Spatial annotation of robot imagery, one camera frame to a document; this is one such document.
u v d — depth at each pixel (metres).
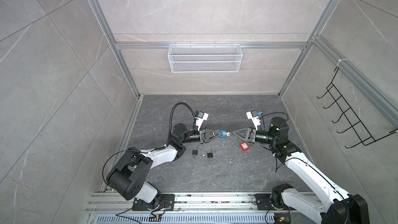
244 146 0.90
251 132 0.64
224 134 0.70
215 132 0.70
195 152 0.90
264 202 0.73
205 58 1.01
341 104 0.72
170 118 0.66
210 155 0.88
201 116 0.70
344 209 0.38
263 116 0.68
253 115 0.67
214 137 0.70
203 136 0.66
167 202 0.73
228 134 0.70
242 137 0.67
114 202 0.75
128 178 0.43
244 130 0.66
